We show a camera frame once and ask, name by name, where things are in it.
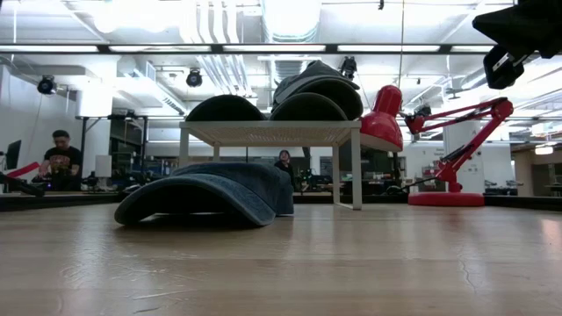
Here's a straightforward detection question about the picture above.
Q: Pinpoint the black overhead frame beam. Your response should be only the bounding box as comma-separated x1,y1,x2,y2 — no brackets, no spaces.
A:
0,42,500,55

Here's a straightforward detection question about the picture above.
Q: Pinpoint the round ventilation duct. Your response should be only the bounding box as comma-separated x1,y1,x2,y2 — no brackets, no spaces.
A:
261,0,322,44

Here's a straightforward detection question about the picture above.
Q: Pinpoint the white box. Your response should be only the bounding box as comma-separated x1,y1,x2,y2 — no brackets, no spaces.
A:
94,154,113,179

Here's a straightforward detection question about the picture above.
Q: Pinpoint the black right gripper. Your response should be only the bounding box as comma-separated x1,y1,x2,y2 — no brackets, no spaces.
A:
472,0,562,60

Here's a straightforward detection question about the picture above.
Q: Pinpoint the black ceiling spot fixture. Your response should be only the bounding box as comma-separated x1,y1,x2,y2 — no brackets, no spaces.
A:
36,74,58,97
185,68,204,89

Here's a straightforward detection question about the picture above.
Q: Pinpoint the black computer monitor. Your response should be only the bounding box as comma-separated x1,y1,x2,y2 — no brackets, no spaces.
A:
4,139,23,171

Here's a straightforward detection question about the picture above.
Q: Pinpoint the red desk lamp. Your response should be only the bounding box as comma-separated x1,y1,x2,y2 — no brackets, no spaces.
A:
358,84,515,207

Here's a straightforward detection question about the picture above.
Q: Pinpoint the black overhead camera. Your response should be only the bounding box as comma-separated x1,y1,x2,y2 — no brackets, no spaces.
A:
340,55,358,81

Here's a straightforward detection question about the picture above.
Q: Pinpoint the black table edge rail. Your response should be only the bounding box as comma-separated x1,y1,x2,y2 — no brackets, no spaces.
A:
0,191,562,212

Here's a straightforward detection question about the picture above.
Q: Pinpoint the red strap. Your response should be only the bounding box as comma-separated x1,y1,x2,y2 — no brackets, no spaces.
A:
6,161,41,179

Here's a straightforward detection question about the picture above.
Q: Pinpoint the white perforated metal shelf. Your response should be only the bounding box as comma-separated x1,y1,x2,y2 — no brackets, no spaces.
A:
177,120,364,211

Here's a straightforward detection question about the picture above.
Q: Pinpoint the dark blue denim cap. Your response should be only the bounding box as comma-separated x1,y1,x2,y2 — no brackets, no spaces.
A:
113,162,296,228

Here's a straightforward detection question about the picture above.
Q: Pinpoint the thin black upright post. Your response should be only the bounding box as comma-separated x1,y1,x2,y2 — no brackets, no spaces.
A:
78,116,89,190

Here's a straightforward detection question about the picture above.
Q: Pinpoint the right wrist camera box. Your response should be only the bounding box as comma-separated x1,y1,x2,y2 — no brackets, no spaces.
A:
482,43,527,91

